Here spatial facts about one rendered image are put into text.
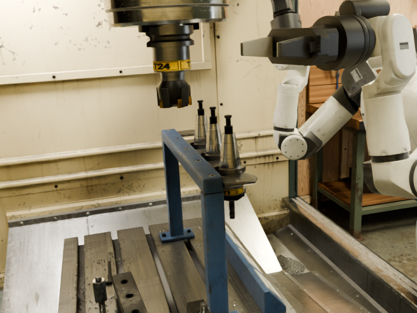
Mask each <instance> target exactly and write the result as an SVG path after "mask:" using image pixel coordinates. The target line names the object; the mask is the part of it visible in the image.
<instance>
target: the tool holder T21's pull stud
mask: <svg viewBox="0 0 417 313"><path fill-rule="evenodd" d="M224 118H225V119H226V125H225V126H224V131H225V134H232V133H233V126H232V125H231V118H232V115H224Z"/></svg>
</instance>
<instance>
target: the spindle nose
mask: <svg viewBox="0 0 417 313"><path fill-rule="evenodd" d="M229 5H230V0H104V9H105V12H106V13H107V22H108V25H109V26H110V27H111V28H120V27H138V26H146V25H169V24H207V23H217V22H226V21H227V20H228V7H229Z"/></svg>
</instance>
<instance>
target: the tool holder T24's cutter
mask: <svg viewBox="0 0 417 313"><path fill-rule="evenodd" d="M156 92H157V100H158V106H159V107H160V108H164V109H165V108H170V107H177V108H182V107H186V106H188V105H192V97H191V86H190V85H189V84H188V83H187V81H186V80H185V79H184V80H179V81H160V83H159V85H158V87H157V88H156Z"/></svg>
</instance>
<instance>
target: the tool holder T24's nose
mask: <svg viewBox="0 0 417 313"><path fill-rule="evenodd" d="M185 78H186V74H185V71H179V72H169V73H160V81H179V80H184V79H185Z"/></svg>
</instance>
